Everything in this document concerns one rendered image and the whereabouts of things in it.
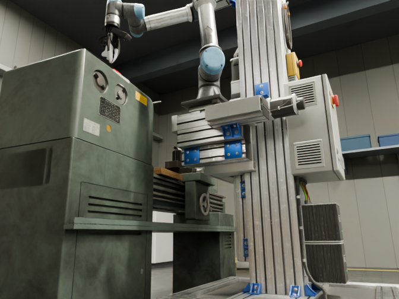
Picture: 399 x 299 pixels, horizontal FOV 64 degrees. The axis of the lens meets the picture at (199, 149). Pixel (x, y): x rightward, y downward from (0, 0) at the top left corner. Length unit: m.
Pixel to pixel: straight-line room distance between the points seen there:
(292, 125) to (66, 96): 1.02
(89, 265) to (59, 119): 0.58
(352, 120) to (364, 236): 1.87
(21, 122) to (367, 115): 5.25
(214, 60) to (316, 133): 0.59
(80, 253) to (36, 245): 0.16
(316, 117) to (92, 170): 1.03
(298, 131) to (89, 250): 1.06
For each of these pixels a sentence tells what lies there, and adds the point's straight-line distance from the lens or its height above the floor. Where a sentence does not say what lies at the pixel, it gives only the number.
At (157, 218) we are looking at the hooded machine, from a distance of 5.60.
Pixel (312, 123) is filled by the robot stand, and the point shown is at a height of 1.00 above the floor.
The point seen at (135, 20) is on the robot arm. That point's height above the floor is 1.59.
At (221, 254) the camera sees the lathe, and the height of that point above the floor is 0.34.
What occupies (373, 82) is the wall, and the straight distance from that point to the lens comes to 6.15.
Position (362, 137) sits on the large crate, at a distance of 5.26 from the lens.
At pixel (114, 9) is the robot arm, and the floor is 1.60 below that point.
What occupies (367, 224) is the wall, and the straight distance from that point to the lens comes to 5.66.
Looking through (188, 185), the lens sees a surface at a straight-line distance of 2.29.
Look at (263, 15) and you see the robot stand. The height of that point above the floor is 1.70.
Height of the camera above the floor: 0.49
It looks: 15 degrees up
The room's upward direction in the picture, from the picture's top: 1 degrees counter-clockwise
